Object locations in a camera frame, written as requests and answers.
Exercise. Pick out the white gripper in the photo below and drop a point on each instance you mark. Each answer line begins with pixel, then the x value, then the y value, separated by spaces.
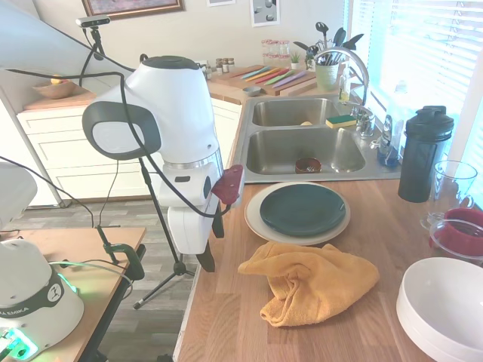
pixel 188 226

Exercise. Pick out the yellow terry towel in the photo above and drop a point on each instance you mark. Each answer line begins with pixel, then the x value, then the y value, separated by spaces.
pixel 320 279

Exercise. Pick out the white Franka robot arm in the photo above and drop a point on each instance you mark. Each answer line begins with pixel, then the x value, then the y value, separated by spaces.
pixel 170 98

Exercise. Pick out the cream dinner plate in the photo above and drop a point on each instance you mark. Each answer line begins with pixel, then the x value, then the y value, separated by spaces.
pixel 252 218

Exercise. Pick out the dark blue plate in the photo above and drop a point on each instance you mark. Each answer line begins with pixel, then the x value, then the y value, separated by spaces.
pixel 302 209

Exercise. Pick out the dark green clamp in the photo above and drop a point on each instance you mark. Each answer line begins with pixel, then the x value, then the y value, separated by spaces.
pixel 134 260

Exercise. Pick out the stainless double sink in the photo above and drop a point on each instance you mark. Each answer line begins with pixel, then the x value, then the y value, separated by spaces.
pixel 279 151

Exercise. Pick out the brown ceramic bowl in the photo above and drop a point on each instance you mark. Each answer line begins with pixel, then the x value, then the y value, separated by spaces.
pixel 302 164

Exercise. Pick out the small metal fork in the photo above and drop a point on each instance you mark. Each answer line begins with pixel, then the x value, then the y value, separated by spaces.
pixel 311 168

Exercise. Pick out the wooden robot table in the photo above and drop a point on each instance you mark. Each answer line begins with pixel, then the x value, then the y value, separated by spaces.
pixel 94 301

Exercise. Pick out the small grey bowl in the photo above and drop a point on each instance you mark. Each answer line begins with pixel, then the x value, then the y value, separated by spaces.
pixel 251 90

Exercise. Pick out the small spice jar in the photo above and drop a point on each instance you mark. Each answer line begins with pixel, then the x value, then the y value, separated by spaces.
pixel 219 66
pixel 231 65
pixel 208 71
pixel 225 65

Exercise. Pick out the teal knife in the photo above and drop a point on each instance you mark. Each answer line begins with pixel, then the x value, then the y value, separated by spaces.
pixel 253 74

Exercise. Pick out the yellow knife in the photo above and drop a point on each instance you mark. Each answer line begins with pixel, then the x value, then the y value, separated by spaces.
pixel 262 75

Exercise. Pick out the purple knife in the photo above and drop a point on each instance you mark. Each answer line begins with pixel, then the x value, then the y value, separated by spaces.
pixel 282 81

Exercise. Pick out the green knife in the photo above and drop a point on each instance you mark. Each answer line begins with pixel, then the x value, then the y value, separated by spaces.
pixel 277 78

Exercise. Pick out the yellow and green sponge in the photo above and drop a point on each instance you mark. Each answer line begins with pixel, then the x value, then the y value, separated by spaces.
pixel 341 121

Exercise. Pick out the small white sink fitting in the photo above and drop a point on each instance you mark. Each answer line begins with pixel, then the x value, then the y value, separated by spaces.
pixel 375 143

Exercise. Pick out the clear dish soap bottle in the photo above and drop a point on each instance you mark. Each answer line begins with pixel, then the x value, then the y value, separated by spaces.
pixel 388 154

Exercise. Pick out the green utensil holder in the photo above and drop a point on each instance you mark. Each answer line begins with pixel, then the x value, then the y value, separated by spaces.
pixel 327 79

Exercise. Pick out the jar rack checkered lids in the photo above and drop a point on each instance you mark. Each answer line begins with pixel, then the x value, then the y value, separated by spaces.
pixel 275 53

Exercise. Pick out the small potted plant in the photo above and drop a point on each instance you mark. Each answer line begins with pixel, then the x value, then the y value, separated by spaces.
pixel 295 60

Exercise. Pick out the clear bottle yellow liquid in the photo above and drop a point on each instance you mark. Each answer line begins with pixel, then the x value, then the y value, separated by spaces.
pixel 344 90

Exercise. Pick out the black kitchen turner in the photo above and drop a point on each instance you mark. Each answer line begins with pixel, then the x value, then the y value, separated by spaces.
pixel 302 46

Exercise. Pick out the wooden fruit bowl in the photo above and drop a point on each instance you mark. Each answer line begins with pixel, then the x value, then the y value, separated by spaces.
pixel 54 91

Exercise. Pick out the chrome gooseneck faucet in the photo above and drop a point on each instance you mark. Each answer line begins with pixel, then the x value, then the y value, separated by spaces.
pixel 365 86

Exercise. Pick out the yellow red fruit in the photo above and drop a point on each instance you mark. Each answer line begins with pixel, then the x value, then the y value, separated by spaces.
pixel 56 80

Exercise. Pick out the black shaker bottle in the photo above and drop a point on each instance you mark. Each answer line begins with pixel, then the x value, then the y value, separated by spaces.
pixel 422 162

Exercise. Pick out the white poster grey cubes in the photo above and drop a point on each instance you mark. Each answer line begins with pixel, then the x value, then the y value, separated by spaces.
pixel 265 13

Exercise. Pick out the white wide bowl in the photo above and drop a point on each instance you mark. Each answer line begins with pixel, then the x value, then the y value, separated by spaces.
pixel 441 301

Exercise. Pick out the small white poster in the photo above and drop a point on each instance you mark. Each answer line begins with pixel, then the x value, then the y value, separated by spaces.
pixel 220 2

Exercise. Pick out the black slotted spoon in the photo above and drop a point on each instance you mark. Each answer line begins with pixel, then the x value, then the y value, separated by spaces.
pixel 322 28

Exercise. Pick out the black cooking spoon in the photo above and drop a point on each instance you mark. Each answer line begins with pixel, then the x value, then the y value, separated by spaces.
pixel 339 35

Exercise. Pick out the clear stemmed glass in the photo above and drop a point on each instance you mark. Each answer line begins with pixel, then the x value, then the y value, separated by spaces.
pixel 453 181

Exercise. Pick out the black spatula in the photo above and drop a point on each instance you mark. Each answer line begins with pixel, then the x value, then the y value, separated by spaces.
pixel 355 39

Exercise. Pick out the wooden framed picture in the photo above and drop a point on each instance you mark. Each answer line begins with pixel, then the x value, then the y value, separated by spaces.
pixel 132 5

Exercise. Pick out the white horizontal window blind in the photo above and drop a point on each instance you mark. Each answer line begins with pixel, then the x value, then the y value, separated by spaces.
pixel 364 22
pixel 434 45

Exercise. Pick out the black camera tripod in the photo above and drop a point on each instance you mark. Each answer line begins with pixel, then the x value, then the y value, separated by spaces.
pixel 179 268

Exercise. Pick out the black silver stereo camera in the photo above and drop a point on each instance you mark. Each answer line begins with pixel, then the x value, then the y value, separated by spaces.
pixel 92 22

